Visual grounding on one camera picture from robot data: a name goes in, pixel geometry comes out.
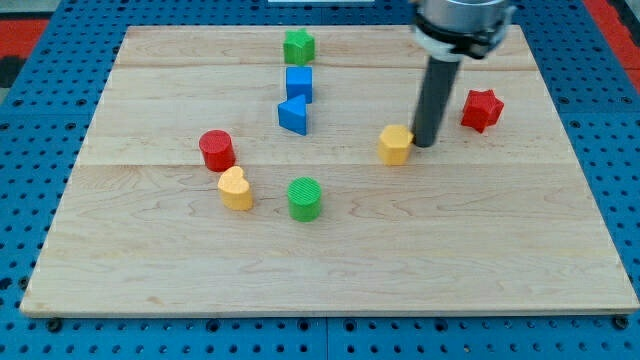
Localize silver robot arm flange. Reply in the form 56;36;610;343
413;0;516;62

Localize green star block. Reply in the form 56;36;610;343
283;28;316;66

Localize red star block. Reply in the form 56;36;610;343
461;90;504;133

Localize green cylinder block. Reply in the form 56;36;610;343
287;177;322;222

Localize blue triangle block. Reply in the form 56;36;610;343
277;95;307;136

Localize yellow hexagon block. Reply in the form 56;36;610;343
377;125;414;166

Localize yellow heart block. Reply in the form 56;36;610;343
217;166;253;211

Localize light wooden board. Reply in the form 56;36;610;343
21;26;639;318

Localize blue cube block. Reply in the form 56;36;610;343
285;66;313;104

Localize red cylinder block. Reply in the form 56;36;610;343
198;129;236;172

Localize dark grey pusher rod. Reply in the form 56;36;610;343
411;57;460;148

